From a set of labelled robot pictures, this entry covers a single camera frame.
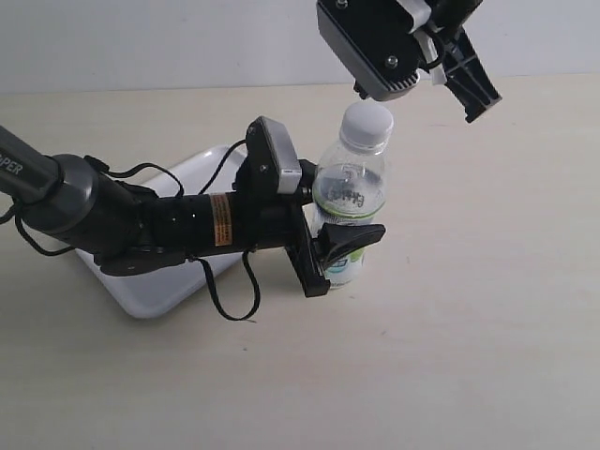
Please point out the white rectangular plastic tray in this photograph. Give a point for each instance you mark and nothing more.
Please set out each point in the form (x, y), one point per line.
(152, 295)

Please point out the white bottle cap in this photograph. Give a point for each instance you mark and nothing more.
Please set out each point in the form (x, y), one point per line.
(366, 127)

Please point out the clear plastic drink bottle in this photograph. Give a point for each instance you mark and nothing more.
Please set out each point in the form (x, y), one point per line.
(349, 187)

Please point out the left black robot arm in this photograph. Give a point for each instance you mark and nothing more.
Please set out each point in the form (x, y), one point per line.
(130, 230)

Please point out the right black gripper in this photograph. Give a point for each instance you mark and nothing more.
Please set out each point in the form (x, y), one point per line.
(465, 75)

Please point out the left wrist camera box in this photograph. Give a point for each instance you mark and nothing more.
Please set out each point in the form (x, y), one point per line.
(271, 166)

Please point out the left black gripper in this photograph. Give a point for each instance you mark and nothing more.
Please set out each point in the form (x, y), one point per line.
(231, 222)

